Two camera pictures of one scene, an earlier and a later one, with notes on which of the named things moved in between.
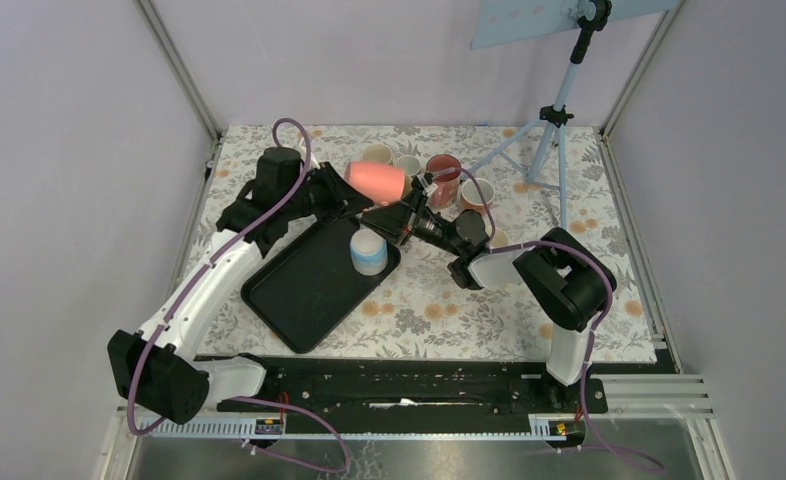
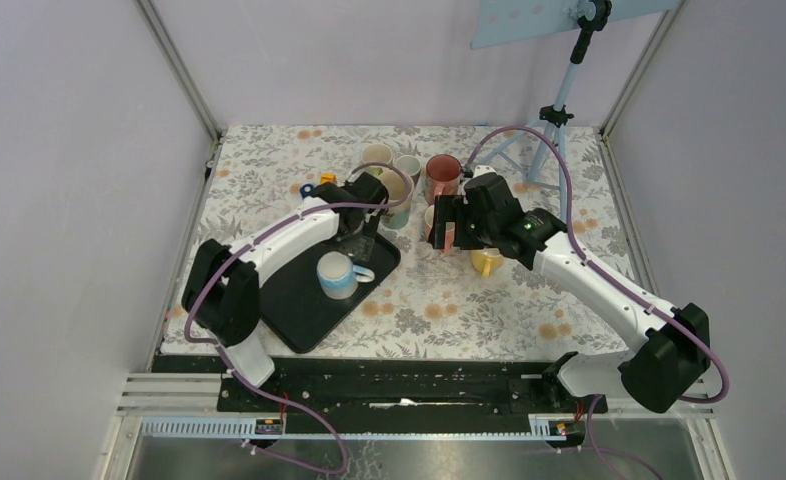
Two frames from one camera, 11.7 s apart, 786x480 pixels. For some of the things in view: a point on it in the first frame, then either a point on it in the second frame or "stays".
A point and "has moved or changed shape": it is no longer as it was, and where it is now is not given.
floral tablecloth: x=514 y=180 stays
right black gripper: x=399 y=219 to x=452 y=208
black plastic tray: x=307 y=284 stays
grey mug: x=411 y=164 stays
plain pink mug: x=384 y=183 has moved or changed shape
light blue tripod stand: x=538 y=151 stays
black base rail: x=417 y=389 stays
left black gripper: x=345 y=201 to x=359 y=247
